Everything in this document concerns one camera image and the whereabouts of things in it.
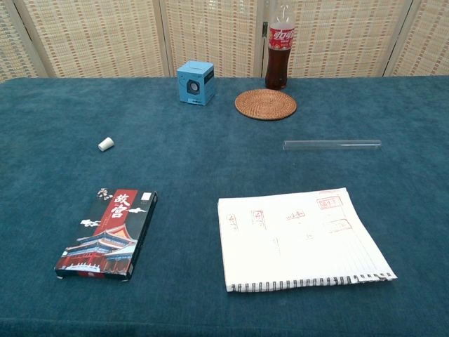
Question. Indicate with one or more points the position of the cola bottle with red label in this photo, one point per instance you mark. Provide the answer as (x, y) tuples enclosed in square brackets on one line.
[(279, 56)]

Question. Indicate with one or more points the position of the white tube cap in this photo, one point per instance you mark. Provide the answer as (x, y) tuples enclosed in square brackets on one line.
[(106, 144)]

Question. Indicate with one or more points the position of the white spiral notebook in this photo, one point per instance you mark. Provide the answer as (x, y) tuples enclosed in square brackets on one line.
[(298, 252)]

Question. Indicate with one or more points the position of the round woven rattan coaster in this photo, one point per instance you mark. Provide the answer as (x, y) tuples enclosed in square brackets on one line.
[(265, 104)]

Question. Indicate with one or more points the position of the dark teal tablecloth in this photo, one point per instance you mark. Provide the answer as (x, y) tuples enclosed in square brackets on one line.
[(196, 168)]

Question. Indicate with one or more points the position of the light blue speaker box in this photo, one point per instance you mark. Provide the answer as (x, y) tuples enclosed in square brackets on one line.
[(194, 84)]

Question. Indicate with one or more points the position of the clear glass test tube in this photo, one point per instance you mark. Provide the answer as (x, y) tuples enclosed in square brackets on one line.
[(333, 145)]

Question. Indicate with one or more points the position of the woven bamboo folding screen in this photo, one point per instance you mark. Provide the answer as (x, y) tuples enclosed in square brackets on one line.
[(105, 35)]

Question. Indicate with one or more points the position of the black red palace book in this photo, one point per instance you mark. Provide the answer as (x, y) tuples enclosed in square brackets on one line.
[(108, 238)]

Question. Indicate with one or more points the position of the black screen hinge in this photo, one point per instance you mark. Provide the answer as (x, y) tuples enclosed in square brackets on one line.
[(265, 29)]

